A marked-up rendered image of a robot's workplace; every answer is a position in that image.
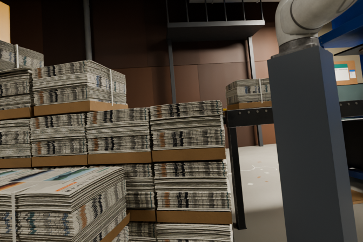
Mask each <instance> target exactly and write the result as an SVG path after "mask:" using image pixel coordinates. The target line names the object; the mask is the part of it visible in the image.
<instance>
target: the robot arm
mask: <svg viewBox="0 0 363 242"><path fill-rule="evenodd" d="M356 1H357V0H281V1H280V2H279V4H278V7H277V10H276V12H275V31H276V36H277V42H278V47H279V53H278V54H276V55H273V56H271V59H272V58H276V57H279V56H283V55H286V54H289V53H293V52H297V51H300V50H304V49H308V48H311V47H314V46H317V45H318V46H320V43H319V39H318V32H319V31H320V30H321V28H322V27H323V25H325V24H327V23H329V22H330V21H332V20H334V19H335V18H337V17H338V16H340V15H341V14H342V13H344V12H345V11H346V10H347V9H349V8H350V7H351V6H352V5H353V4H354V3H355V2H356Z"/></svg>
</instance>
